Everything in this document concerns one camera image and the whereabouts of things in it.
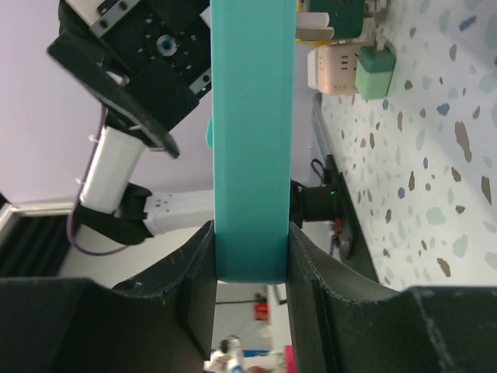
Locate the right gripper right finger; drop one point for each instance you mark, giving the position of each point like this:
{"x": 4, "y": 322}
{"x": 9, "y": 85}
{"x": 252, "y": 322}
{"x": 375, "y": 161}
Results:
{"x": 341, "y": 321}

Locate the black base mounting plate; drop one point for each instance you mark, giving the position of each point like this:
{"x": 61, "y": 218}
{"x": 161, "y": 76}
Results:
{"x": 332, "y": 202}

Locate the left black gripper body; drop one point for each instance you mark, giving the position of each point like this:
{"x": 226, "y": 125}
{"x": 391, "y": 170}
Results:
{"x": 147, "y": 62}

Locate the dark green cube socket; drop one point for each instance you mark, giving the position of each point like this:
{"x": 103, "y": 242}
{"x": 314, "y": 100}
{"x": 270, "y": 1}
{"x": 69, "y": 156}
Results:
{"x": 345, "y": 16}

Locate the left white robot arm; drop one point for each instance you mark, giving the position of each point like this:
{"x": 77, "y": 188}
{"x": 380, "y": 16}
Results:
{"x": 108, "y": 201}

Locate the white cube plug adapter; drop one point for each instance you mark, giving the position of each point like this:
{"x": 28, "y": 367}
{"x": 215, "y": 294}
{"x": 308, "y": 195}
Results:
{"x": 312, "y": 64}

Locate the green small charger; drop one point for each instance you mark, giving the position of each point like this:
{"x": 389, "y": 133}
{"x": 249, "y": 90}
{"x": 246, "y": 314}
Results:
{"x": 374, "y": 71}

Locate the teal power strip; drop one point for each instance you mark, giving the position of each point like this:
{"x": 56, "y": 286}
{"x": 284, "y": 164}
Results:
{"x": 252, "y": 64}

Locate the beige cube plug adapter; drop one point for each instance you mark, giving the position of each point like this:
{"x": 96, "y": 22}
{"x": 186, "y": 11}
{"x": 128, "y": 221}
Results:
{"x": 336, "y": 69}

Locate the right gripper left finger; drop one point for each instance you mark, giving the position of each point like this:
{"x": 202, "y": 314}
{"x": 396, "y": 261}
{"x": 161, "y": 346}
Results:
{"x": 160, "y": 320}

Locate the white charger block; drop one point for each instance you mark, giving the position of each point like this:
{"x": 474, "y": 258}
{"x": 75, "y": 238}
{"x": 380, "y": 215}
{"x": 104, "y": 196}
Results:
{"x": 313, "y": 26}

